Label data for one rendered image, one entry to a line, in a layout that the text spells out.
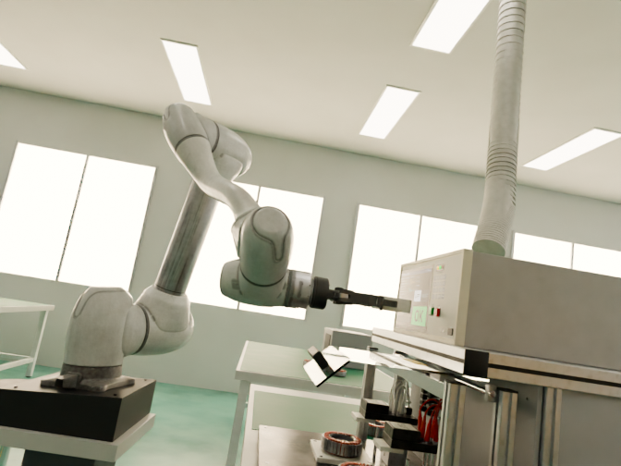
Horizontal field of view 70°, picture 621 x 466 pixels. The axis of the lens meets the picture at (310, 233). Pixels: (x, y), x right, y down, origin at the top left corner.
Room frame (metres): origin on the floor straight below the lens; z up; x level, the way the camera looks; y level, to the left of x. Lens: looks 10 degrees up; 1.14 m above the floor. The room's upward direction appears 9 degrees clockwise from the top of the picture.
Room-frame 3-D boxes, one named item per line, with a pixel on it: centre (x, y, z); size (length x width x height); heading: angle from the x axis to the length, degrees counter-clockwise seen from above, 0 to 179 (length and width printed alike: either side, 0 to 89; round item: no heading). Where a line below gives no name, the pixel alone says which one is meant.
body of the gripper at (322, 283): (1.06, -0.07, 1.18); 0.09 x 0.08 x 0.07; 95
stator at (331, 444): (1.27, -0.17, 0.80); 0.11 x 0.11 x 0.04
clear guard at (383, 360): (0.97, -0.21, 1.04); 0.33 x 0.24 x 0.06; 95
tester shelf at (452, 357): (1.18, -0.50, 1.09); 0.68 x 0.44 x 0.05; 5
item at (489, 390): (1.17, -0.36, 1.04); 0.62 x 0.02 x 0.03; 5
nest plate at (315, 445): (1.27, -0.17, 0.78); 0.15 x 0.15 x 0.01; 5
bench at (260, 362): (3.54, -0.18, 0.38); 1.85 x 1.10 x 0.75; 5
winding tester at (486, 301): (1.17, -0.51, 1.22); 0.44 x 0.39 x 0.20; 5
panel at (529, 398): (1.18, -0.44, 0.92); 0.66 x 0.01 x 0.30; 5
